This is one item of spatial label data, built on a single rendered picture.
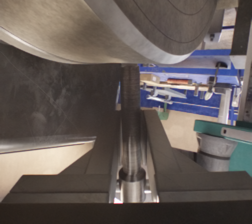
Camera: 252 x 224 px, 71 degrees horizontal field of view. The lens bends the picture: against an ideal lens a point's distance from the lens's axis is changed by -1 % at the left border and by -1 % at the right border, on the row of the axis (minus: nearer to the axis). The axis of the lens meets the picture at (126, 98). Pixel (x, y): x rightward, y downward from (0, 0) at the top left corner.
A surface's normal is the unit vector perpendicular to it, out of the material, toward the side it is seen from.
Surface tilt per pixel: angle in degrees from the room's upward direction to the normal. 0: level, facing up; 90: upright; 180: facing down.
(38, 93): 90
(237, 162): 90
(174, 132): 90
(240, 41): 90
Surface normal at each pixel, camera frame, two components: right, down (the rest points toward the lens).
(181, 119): -0.57, -0.11
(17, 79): 0.81, 0.12
